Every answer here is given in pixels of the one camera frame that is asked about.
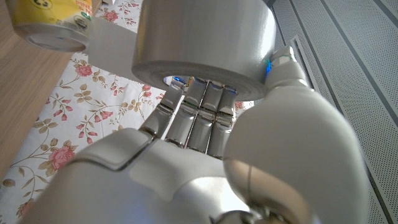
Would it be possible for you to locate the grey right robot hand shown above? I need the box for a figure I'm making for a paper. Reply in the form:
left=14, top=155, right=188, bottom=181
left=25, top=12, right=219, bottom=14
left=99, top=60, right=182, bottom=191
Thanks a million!
left=18, top=45, right=371, bottom=224

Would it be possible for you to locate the grey duct tape roll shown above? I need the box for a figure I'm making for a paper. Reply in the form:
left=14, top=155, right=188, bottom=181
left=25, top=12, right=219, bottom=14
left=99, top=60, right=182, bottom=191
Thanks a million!
left=88, top=0, right=277, bottom=102

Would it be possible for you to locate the beige bottle with yellow label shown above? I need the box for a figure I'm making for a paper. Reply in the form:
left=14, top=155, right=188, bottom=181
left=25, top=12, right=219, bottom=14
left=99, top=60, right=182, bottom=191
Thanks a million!
left=5, top=0, right=93, bottom=53

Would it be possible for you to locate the floral backdrop cloth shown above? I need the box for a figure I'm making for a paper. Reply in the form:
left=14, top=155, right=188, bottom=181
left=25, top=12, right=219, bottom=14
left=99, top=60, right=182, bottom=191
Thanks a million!
left=0, top=0, right=254, bottom=224

